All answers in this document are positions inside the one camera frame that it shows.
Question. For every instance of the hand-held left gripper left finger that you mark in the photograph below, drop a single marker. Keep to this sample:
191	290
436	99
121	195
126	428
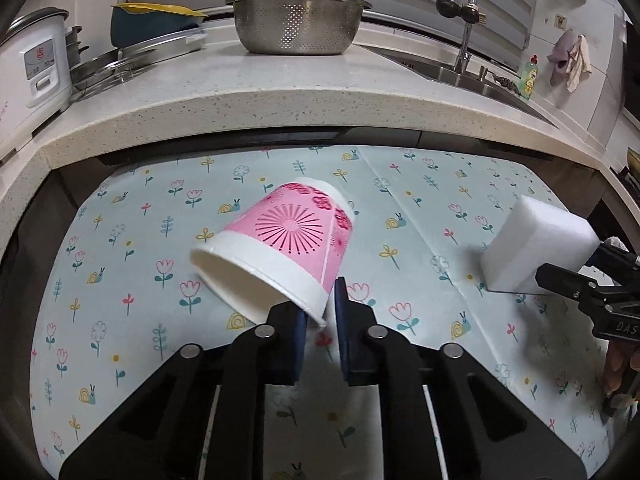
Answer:
292	355

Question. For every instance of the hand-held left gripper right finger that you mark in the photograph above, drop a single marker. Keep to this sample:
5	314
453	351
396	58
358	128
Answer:
342	330

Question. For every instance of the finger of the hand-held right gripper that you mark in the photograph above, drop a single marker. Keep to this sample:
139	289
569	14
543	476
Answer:
620	260
565	280

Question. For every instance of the white foam sponge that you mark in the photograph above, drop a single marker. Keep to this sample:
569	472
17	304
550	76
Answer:
535	245

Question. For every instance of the pink patterned paper cup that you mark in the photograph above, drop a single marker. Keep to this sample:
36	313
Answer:
285	230

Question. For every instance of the person's right hand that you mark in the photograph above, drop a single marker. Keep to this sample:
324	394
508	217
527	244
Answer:
617	365

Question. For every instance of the floral print tablecloth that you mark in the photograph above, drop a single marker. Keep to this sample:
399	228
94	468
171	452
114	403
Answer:
150	240

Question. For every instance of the cream hanging cloth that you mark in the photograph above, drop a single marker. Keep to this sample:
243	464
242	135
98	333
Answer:
580	65

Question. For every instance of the green dish soap bottle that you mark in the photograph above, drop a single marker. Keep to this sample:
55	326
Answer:
528	80

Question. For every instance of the steel wool scrubber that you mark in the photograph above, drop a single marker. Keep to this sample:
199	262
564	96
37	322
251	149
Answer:
505	81

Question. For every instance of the purple hanging cloth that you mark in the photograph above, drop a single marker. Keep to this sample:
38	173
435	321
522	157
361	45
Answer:
560	52

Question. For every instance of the steel sink knob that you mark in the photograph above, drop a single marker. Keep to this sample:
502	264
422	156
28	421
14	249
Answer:
482	73

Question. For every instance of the stainless steel sink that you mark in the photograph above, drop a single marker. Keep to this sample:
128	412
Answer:
450	72

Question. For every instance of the chrome kitchen faucet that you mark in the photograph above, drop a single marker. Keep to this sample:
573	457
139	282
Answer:
467	40

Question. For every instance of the stainless steel colander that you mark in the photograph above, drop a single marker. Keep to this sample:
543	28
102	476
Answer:
295	25

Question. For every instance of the flat steel tray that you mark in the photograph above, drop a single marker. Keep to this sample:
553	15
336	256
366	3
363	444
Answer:
150	52

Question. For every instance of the yellow and blue basin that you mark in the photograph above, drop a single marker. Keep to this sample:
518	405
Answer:
145	27

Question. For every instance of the stacked steel pots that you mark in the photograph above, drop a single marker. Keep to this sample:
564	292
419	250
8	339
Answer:
77	47

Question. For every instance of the white rice cooker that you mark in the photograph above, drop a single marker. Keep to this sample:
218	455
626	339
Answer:
35	70

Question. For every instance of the small wall hook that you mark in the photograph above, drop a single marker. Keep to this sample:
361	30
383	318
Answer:
561	21

